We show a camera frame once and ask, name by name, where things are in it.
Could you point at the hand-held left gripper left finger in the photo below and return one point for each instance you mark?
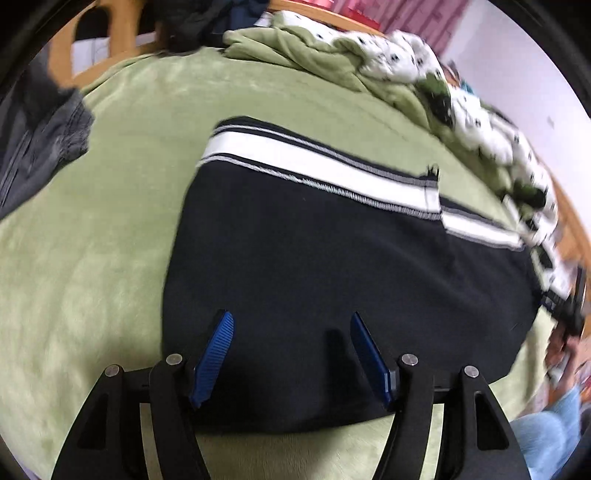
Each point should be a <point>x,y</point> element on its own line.
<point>214,355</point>

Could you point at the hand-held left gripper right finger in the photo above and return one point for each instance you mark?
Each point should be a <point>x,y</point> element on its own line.
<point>371,355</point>

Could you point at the black pants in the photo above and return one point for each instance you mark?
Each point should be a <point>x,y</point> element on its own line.
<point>323,277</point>

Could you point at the person's blue jeans leg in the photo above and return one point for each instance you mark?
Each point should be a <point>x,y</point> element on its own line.
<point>549,438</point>

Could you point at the green bed sheet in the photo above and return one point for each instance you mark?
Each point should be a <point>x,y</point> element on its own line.
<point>92,254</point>

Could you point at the grey jeans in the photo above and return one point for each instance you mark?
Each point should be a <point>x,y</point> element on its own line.
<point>32,134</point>

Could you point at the green and white floral quilt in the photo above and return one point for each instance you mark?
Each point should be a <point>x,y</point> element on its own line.
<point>406,60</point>

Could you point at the red patterned curtain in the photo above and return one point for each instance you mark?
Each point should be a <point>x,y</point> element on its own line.
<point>415,18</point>

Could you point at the black jacket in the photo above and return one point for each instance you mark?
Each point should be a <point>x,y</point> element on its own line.
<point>194,23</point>

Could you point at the navy garment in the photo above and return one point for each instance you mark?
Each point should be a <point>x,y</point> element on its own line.
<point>247,14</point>

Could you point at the wooden bed frame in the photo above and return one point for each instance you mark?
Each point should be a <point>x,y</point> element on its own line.
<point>124,27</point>

